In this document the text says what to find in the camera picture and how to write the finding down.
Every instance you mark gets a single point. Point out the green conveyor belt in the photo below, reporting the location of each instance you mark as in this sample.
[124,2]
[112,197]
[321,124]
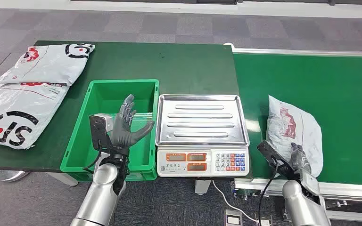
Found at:
[324,87]

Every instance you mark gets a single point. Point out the electronic weighing scale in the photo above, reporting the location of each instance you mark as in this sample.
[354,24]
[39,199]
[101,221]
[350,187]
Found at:
[199,121]

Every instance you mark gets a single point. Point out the white power plug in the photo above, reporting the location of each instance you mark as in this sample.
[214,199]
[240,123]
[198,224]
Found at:
[263,222]

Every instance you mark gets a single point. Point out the green plastic bin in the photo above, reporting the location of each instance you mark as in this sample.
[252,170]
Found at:
[84,149]

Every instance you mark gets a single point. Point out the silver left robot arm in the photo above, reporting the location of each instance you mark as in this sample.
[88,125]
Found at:
[101,196]

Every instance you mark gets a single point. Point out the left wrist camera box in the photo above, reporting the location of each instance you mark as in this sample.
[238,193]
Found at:
[98,131]

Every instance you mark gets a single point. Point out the green table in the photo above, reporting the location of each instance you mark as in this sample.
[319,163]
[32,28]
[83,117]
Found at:
[168,65]

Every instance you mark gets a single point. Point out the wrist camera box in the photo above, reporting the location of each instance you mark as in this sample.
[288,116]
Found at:
[271,156]
[98,131]

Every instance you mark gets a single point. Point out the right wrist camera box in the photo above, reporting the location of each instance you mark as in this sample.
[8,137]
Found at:
[271,156]

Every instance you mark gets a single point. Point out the white table leg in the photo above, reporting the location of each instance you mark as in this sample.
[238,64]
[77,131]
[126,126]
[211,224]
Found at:
[202,186]
[64,179]

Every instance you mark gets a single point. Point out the grey parcel bag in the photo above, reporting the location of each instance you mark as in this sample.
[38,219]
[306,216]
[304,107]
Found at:
[296,124]

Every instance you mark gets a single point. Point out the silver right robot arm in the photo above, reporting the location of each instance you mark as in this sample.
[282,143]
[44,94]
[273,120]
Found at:
[302,206]

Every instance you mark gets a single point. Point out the round metal base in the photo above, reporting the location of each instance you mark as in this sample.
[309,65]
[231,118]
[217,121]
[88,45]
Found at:
[7,175]

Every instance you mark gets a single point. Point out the grey power adapter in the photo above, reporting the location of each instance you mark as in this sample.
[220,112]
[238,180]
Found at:
[233,218]

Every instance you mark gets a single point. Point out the large white mailer bag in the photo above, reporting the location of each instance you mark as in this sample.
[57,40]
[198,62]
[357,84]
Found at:
[50,65]
[15,112]

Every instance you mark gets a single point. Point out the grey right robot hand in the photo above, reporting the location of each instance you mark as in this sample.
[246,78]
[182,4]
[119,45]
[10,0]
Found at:
[301,162]

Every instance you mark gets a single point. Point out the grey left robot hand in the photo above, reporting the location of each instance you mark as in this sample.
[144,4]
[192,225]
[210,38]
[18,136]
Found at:
[121,134]

